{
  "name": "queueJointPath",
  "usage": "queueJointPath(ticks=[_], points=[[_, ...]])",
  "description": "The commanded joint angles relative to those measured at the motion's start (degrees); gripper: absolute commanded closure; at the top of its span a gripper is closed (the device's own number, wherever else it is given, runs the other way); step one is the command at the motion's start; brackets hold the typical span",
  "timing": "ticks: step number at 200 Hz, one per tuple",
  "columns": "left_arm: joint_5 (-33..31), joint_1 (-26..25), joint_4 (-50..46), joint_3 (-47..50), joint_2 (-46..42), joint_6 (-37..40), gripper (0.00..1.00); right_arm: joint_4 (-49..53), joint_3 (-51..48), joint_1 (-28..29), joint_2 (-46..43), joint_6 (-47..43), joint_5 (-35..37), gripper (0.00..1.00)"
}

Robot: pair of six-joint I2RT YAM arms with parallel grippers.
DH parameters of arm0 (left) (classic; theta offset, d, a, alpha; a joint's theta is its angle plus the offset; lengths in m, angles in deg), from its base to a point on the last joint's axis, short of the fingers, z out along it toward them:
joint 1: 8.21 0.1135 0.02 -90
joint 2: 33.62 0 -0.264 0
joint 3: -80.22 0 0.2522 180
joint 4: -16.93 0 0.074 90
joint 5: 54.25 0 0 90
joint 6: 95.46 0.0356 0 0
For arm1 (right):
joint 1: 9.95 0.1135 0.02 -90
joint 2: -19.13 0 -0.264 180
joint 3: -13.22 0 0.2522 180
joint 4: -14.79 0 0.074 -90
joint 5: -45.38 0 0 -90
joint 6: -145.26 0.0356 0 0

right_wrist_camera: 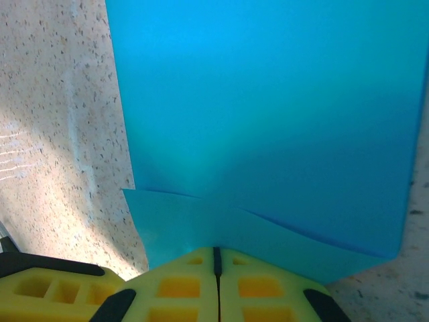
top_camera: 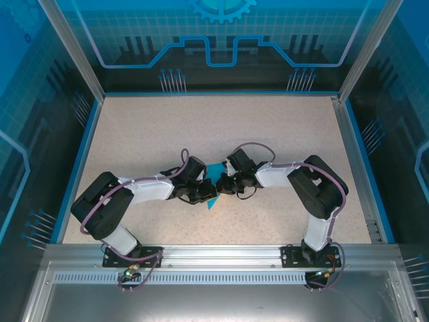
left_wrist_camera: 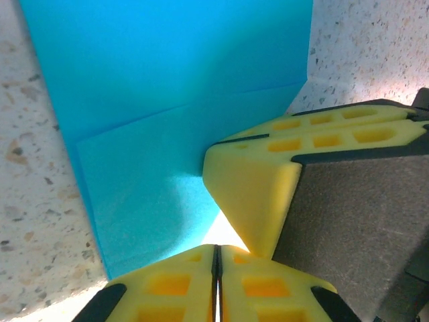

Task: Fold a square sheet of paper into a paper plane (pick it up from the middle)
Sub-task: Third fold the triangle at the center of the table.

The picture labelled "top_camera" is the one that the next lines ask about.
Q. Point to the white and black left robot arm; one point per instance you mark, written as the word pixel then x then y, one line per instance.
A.
pixel 100 208

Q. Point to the aluminium frame post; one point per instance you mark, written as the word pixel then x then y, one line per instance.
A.
pixel 74 50
pixel 368 50

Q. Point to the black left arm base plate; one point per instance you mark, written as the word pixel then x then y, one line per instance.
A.
pixel 110 258

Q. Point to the blue edge strip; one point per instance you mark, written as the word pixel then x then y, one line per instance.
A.
pixel 79 167
pixel 358 134

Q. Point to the aluminium mounting rail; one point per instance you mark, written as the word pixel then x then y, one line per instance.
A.
pixel 221 256

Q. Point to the aluminium side rail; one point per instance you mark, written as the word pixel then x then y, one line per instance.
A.
pixel 348 134

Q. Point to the grey metal sheet panel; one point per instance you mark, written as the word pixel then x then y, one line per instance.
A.
pixel 214 302

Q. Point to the blue cloth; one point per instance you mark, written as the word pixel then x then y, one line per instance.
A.
pixel 214 171

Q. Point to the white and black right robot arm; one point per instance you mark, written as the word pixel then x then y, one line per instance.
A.
pixel 318 194

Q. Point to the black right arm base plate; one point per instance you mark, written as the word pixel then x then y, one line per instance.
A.
pixel 289 256

